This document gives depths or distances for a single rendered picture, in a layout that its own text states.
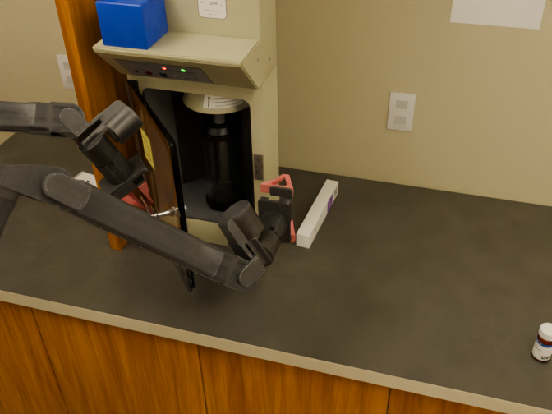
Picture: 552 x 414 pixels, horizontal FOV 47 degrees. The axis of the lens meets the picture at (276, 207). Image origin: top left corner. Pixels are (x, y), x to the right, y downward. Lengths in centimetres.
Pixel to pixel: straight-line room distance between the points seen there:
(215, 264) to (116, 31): 51
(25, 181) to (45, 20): 117
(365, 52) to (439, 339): 77
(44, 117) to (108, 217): 31
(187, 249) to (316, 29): 85
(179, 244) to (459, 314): 70
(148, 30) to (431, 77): 79
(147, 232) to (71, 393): 94
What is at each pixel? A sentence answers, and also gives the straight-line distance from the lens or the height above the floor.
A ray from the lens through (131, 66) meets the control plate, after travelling 139.
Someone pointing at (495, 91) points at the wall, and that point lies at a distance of 177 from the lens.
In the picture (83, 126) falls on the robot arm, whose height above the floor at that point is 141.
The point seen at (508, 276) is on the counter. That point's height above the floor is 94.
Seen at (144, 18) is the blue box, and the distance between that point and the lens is 129.
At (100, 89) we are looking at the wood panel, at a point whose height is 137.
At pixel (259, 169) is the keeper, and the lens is 148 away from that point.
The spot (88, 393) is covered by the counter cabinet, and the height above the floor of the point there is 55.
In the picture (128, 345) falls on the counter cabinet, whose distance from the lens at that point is 165.
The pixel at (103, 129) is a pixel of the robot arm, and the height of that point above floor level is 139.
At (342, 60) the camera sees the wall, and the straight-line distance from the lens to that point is 178.
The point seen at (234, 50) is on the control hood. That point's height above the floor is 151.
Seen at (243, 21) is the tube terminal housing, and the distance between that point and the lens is 133.
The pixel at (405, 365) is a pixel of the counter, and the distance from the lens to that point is 140.
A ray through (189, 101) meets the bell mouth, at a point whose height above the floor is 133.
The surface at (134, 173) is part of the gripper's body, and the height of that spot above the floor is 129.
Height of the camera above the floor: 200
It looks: 37 degrees down
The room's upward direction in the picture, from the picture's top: 1 degrees counter-clockwise
